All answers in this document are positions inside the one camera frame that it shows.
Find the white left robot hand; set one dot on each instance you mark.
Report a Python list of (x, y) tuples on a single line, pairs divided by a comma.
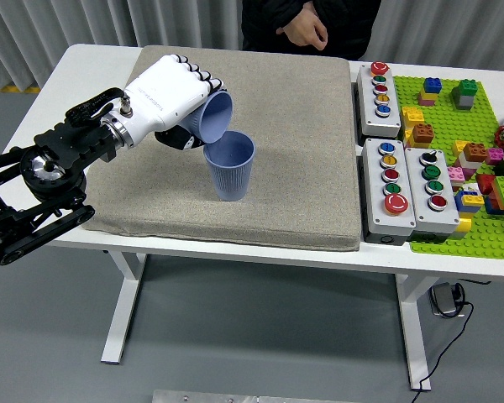
[(168, 92)]

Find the person's hand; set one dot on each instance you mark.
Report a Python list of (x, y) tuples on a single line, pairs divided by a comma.
[(306, 27)]

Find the blue ribbed plastic cup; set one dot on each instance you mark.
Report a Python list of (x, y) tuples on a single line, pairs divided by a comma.
[(218, 117), (231, 176)]

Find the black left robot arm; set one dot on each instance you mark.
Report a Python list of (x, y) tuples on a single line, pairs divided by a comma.
[(67, 147)]

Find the person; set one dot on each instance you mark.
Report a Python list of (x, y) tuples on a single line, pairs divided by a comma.
[(348, 25)]

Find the grey five-button control box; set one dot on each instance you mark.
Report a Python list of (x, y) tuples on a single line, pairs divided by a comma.
[(371, 101), (378, 201)]

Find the grey pleated curtain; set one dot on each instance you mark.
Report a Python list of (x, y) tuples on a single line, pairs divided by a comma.
[(424, 25)]

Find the grey-brown fabric mat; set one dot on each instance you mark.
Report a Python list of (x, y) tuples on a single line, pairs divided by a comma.
[(285, 168)]

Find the pink toy brick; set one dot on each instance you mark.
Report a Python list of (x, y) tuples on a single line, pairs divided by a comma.
[(426, 100), (455, 174)]

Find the yellow floor tape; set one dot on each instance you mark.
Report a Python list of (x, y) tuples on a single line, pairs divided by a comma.
[(21, 89)]

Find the orange toy brick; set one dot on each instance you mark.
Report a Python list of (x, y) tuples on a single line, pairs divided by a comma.
[(423, 133)]

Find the green studded baseplate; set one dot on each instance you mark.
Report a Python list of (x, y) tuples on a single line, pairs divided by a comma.
[(445, 121)]

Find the grey toy brick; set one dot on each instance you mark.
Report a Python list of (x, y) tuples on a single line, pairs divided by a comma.
[(466, 102)]

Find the brown toy brick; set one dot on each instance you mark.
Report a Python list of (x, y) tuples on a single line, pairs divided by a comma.
[(474, 152)]

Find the white table leg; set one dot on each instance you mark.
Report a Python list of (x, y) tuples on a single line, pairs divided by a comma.
[(122, 302), (416, 336)]

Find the magenta toy brick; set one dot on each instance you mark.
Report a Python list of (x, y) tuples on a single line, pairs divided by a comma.
[(495, 156)]

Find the blue and yellow toy brick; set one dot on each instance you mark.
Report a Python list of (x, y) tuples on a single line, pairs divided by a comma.
[(468, 200)]

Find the red toy brick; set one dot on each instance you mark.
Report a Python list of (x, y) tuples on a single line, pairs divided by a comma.
[(485, 184)]

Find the grey power adapter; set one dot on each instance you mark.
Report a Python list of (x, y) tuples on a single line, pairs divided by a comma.
[(443, 300)]

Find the grey box with selector switch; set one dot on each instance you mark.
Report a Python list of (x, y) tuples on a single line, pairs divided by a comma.
[(420, 197)]

